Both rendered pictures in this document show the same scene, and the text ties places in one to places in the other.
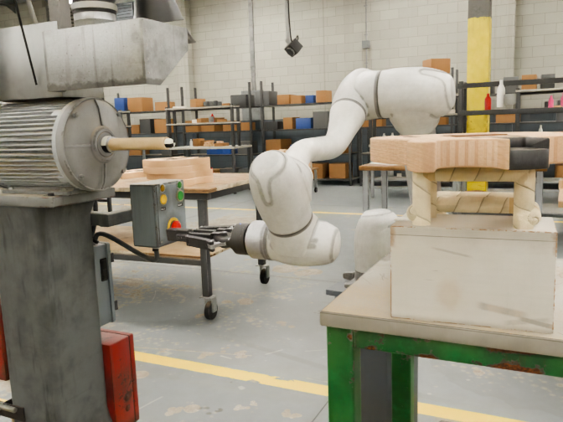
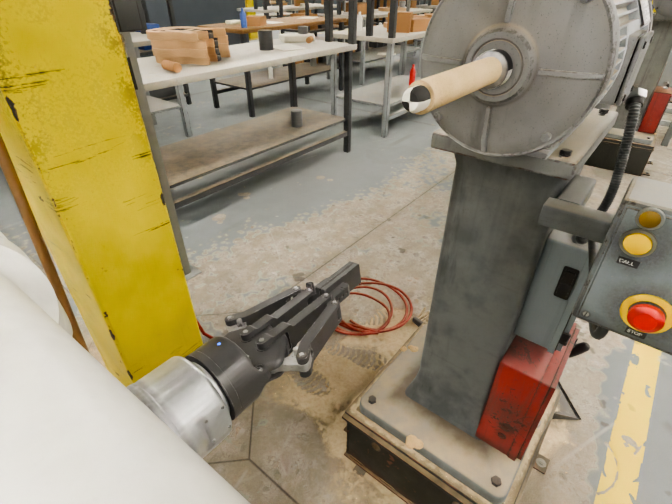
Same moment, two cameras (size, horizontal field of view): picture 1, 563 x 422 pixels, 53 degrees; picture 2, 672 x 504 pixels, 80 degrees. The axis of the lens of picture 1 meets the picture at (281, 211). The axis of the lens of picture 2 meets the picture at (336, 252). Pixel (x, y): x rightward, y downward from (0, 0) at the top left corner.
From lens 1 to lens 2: 146 cm
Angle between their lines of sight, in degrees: 96
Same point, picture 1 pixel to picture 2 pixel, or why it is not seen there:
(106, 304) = (548, 325)
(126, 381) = (512, 415)
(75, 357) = (457, 330)
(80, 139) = (446, 47)
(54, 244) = (470, 199)
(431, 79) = not seen: outside the picture
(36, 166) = not seen: hidden behind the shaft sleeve
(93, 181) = (459, 131)
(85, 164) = not seen: hidden behind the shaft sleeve
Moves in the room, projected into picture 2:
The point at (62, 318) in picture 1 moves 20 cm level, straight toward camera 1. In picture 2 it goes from (452, 283) to (369, 292)
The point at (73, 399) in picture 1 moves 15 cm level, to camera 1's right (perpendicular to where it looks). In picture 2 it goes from (440, 359) to (439, 407)
